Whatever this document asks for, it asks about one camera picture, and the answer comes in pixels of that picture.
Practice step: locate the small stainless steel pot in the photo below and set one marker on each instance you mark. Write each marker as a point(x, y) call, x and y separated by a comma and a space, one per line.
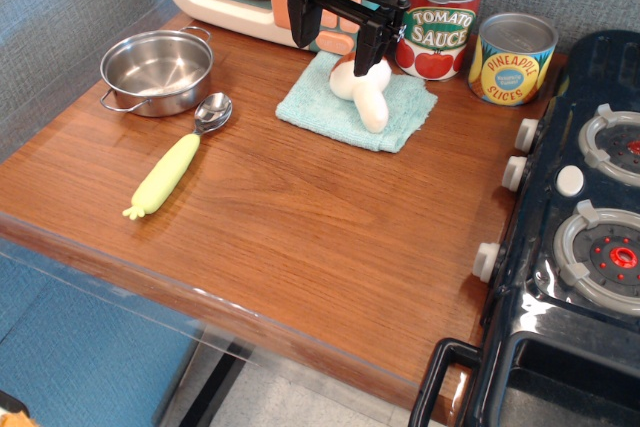
point(158, 73)

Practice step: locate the white plush mushroom toy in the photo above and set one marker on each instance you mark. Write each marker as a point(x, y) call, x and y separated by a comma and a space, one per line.
point(366, 91)

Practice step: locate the light blue folded cloth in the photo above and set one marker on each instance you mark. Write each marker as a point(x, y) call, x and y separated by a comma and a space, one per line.
point(312, 105)

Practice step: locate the tomato sauce can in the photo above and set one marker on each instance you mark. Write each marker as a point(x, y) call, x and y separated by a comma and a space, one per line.
point(435, 37)

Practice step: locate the pineapple slices can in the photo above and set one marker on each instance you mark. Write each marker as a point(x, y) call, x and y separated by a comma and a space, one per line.
point(512, 55)

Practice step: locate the dark toy stove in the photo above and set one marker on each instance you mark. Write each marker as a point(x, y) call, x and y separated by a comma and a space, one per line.
point(561, 319)

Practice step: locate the spoon with green handle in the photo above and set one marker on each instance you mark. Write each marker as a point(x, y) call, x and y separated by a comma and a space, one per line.
point(211, 114)

